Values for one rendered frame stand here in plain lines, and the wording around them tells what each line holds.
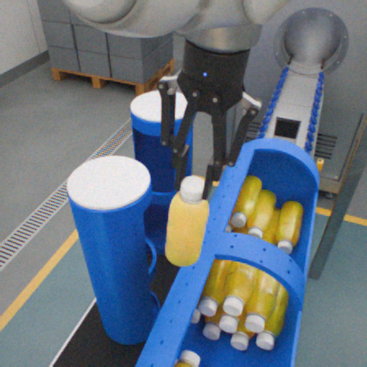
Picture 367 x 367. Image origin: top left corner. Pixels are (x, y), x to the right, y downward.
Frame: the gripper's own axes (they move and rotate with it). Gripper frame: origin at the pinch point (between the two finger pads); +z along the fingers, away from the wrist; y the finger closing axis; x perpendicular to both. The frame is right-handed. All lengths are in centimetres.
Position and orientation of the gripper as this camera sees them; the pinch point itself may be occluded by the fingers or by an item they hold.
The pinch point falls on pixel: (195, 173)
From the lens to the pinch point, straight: 54.9
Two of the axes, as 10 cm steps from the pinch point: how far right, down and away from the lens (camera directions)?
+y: -9.3, -3.1, 1.9
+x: -3.5, 6.2, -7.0
